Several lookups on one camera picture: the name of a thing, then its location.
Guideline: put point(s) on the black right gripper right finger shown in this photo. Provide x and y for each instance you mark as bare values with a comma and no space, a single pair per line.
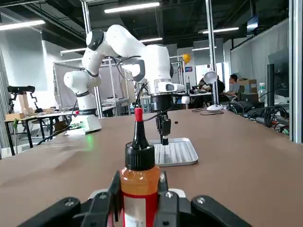
172,208

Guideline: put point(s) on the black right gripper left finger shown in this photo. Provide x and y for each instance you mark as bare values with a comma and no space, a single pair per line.
99,208

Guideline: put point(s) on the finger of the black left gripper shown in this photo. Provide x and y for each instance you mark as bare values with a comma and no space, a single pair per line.
164,127

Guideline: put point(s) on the orange oil bottle black cap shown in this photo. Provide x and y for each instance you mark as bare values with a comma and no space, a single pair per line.
139,184

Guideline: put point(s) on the ribbed silver metal tray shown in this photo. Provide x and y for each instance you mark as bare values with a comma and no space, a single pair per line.
177,153

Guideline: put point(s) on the person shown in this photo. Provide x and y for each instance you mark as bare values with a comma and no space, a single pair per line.
233,85
206,87

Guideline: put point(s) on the yellow hard hat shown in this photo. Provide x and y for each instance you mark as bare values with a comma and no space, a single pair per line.
186,58

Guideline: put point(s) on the white desk lamp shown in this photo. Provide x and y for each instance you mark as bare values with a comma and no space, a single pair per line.
215,107

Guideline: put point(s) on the black monitor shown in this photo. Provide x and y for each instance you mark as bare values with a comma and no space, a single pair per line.
278,71

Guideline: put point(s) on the aluminium frame post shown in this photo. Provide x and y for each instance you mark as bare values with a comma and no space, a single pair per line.
296,71

